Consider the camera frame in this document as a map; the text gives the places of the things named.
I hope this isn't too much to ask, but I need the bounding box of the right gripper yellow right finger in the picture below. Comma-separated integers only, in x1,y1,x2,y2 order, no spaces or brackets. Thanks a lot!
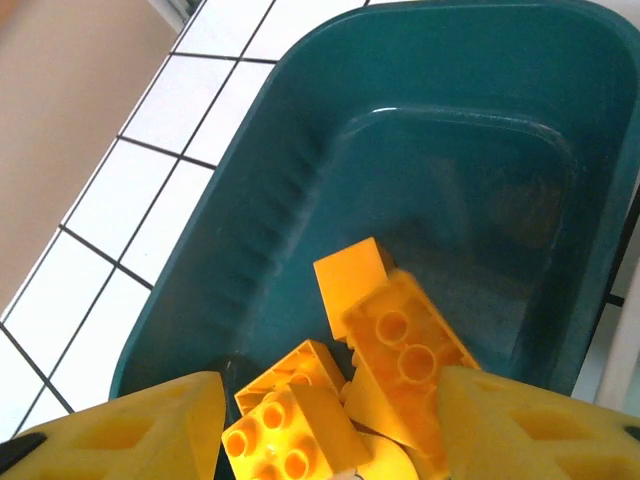
438,365,640,480

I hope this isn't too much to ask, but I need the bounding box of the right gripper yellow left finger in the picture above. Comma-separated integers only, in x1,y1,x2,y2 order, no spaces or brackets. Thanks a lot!
0,370,227,480

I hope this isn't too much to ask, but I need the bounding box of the yellow small lego brick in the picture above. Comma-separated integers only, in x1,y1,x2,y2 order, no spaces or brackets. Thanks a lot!
221,383,374,480

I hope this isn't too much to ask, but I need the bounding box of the yellow long lego brick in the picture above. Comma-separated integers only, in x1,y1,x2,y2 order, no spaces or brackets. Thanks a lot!
341,272,482,451

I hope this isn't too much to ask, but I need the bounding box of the teal plastic bin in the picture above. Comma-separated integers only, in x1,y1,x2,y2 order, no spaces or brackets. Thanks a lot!
108,0,640,416

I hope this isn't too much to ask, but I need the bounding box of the aluminium corner post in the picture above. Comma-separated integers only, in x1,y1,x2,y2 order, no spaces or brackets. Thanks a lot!
149,0,209,21

